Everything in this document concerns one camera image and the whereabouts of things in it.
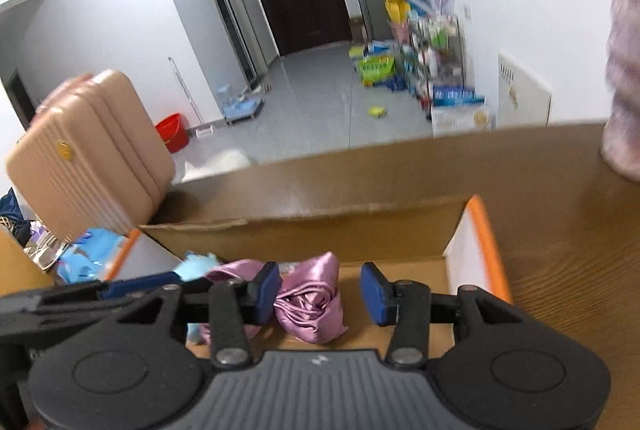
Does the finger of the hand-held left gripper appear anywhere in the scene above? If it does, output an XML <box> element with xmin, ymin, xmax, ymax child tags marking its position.
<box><xmin>0</xmin><ymin>272</ymin><xmax>181</xmax><ymax>331</ymax></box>

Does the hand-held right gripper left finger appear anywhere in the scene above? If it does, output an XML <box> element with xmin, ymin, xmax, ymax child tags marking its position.
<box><xmin>102</xmin><ymin>261</ymin><xmax>281</xmax><ymax>370</ymax></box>

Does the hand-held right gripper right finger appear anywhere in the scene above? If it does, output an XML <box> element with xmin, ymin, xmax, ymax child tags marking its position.
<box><xmin>361</xmin><ymin>261</ymin><xmax>523</xmax><ymax>370</ymax></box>

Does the purple satin cloth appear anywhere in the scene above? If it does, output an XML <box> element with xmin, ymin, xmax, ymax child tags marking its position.
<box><xmin>206</xmin><ymin>251</ymin><xmax>349</xmax><ymax>345</ymax></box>

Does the red cardboard box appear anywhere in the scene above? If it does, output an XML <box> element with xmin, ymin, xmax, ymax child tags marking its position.
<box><xmin>107</xmin><ymin>122</ymin><xmax>610</xmax><ymax>361</ymax></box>

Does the blue plastic packet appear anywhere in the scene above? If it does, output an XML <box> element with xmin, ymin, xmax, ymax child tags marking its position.
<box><xmin>56</xmin><ymin>229</ymin><xmax>129</xmax><ymax>285</ymax></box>

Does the light blue plush toy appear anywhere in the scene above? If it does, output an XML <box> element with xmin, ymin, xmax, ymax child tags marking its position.
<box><xmin>172</xmin><ymin>251</ymin><xmax>224</xmax><ymax>283</ymax></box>

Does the pile of dark clothes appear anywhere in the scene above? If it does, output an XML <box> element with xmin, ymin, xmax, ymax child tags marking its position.
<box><xmin>0</xmin><ymin>187</ymin><xmax>66</xmax><ymax>272</ymax></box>

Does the pink ribbed suitcase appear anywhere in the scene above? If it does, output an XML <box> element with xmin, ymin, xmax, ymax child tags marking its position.
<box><xmin>5</xmin><ymin>69</ymin><xmax>177</xmax><ymax>244</ymax></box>

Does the red plastic bucket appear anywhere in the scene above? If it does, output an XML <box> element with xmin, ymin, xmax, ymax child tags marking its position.
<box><xmin>155</xmin><ymin>112</ymin><xmax>191</xmax><ymax>155</ymax></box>

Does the white mop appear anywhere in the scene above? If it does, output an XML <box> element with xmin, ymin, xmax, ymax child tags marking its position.
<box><xmin>167</xmin><ymin>56</ymin><xmax>216</xmax><ymax>139</ymax></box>

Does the light blue plastic stool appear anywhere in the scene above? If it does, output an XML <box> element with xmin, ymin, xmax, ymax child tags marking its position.
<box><xmin>218</xmin><ymin>82</ymin><xmax>262</xmax><ymax>127</ymax></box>

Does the blue and white carton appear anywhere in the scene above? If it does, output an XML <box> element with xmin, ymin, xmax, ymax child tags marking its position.
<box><xmin>430</xmin><ymin>85</ymin><xmax>494</xmax><ymax>137</ymax></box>

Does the green packaged goods box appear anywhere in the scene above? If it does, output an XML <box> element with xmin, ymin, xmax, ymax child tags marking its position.
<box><xmin>356</xmin><ymin>52</ymin><xmax>401</xmax><ymax>89</ymax></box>

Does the white cabinet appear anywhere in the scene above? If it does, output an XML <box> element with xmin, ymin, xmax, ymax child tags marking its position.
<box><xmin>497</xmin><ymin>51</ymin><xmax>554</xmax><ymax>130</ymax></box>

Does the grey side door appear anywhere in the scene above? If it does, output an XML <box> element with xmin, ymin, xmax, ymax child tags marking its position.
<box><xmin>195</xmin><ymin>0</ymin><xmax>271</xmax><ymax>84</ymax></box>

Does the yellow bag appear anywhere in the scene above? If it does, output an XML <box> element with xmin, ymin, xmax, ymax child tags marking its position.
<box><xmin>382</xmin><ymin>0</ymin><xmax>409</xmax><ymax>24</ymax></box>

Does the pink textured vase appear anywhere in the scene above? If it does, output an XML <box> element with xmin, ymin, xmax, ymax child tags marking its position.
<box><xmin>599</xmin><ymin>0</ymin><xmax>640</xmax><ymax>184</ymax></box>

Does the wire rack with goods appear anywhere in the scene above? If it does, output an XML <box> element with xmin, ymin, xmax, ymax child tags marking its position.
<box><xmin>400</xmin><ymin>7</ymin><xmax>476</xmax><ymax>109</ymax></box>

